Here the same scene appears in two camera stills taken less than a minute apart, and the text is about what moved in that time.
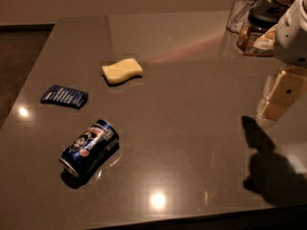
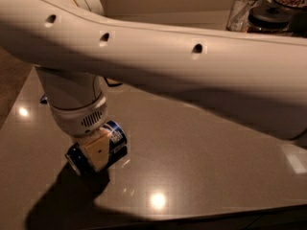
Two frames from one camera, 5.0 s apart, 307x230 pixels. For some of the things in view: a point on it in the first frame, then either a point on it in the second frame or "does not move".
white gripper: [292, 43] to [81, 121]
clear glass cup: [243, 0] does not move
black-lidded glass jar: [263, 17] does not move
